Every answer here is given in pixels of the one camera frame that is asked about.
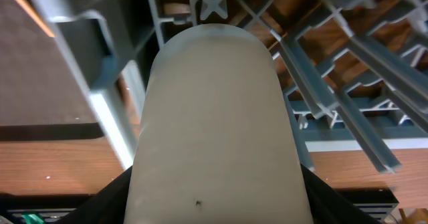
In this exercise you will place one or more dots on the white paper cup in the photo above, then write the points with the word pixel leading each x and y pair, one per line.
pixel 215 145

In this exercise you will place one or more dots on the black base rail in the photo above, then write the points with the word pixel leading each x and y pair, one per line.
pixel 378 203

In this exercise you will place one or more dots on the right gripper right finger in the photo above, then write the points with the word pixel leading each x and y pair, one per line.
pixel 329 207

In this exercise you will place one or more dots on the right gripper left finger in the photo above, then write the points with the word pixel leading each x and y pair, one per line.
pixel 106 207

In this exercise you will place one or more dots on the grey dishwasher rack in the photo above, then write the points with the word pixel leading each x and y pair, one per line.
pixel 351 64

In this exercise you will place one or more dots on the brown serving tray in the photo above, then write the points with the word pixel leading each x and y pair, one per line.
pixel 40 99

